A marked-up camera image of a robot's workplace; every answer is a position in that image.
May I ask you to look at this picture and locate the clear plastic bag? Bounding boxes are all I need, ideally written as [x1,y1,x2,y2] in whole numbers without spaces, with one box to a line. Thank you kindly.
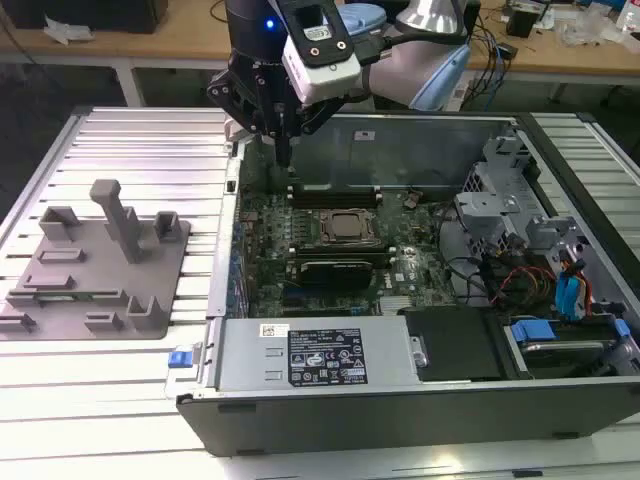
[574,7,621,46]

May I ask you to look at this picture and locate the black RAM slot bank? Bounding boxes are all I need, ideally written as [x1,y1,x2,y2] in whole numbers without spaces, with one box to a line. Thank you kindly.
[288,243,396,262]
[288,183,385,210]

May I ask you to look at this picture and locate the hard disk in blue carrier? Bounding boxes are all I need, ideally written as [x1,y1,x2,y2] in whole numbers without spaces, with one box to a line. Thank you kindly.
[503,319,631,384]

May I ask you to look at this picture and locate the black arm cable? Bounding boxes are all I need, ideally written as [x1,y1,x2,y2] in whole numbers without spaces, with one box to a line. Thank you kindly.
[355,29,464,66]

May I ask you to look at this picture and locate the grey metal drive cage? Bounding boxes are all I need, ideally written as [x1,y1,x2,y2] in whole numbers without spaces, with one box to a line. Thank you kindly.
[454,132,591,261]

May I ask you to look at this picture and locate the black graphics card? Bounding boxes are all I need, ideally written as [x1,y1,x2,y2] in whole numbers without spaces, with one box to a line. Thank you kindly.
[299,258,374,290]

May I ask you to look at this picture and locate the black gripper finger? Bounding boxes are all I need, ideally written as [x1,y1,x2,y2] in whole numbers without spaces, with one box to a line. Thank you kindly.
[206,62,285,167]
[282,93,347,167]

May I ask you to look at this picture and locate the small silver heatsink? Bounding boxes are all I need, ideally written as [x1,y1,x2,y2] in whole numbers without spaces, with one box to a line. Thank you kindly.
[382,295,416,314]

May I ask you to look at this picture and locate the red yellow black wire bundle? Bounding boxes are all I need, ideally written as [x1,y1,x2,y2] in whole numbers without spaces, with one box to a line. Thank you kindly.
[489,264,557,306]

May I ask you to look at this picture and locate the grey power supply unit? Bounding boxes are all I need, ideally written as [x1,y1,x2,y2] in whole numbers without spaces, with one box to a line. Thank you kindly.
[212,317,419,394]

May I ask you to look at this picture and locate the CPU socket metal frame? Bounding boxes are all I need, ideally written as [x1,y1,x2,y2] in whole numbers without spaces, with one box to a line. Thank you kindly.
[318,207,385,245]

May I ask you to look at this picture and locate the green motherboard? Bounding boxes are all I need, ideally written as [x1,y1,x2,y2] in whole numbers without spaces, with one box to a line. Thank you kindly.
[234,189,459,319]

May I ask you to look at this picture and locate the grey parts rack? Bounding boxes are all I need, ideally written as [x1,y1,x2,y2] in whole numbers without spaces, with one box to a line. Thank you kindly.
[0,178,194,342]

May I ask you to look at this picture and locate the blue flat data cable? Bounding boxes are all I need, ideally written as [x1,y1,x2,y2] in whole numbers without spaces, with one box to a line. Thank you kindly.
[553,258,594,324]

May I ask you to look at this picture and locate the crumpled white paper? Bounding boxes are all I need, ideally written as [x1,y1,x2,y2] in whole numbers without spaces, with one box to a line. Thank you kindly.
[42,13,94,46]

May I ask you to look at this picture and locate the black PC case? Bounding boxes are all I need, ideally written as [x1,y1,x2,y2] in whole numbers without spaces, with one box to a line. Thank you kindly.
[164,110,640,459]

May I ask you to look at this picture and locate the small black device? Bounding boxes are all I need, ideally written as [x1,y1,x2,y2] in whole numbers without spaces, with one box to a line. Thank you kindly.
[505,7,544,39]

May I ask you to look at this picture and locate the large black box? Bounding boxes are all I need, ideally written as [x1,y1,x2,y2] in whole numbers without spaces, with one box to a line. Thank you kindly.
[9,0,169,35]

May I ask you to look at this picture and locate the wooden desk white legs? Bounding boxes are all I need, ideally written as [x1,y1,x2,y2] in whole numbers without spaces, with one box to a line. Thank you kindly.
[0,0,231,109]
[469,0,640,101]

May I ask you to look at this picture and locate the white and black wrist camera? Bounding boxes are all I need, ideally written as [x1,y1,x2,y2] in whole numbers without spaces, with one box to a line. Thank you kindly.
[281,0,362,106]

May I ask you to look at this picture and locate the silver CPU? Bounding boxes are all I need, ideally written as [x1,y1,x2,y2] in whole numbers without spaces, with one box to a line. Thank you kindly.
[332,213,369,237]

